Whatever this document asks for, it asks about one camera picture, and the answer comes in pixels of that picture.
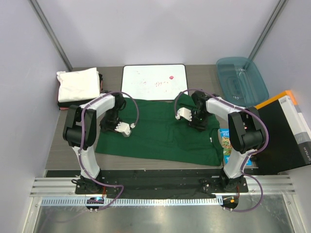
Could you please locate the white board mat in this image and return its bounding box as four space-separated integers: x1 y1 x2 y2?
121 64 188 100

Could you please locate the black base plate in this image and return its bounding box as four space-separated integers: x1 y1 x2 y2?
46 169 248 199

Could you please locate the teal plastic bin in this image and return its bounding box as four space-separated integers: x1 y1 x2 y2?
216 57 269 107

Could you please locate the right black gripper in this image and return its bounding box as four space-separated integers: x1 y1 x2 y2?
187 110 209 132

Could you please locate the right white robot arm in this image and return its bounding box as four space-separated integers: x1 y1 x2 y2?
189 90 266 192

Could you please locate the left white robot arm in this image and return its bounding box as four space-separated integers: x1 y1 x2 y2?
63 92 131 194

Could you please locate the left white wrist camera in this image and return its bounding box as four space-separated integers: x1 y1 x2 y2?
114 122 136 137

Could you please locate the colourful picture book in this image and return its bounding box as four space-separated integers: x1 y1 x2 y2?
219 128 253 167

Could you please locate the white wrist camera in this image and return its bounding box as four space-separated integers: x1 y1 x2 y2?
175 107 192 122
114 122 136 137

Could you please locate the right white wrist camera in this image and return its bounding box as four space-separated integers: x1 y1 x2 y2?
175 107 192 122

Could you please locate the aluminium rail frame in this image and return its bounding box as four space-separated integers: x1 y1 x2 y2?
23 170 306 233

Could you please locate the green polo t shirt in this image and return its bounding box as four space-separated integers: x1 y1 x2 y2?
95 94 223 166

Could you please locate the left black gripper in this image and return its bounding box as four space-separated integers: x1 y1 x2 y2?
99 108 122 133

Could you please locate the black orange file box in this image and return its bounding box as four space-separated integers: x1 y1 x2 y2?
254 90 311 175

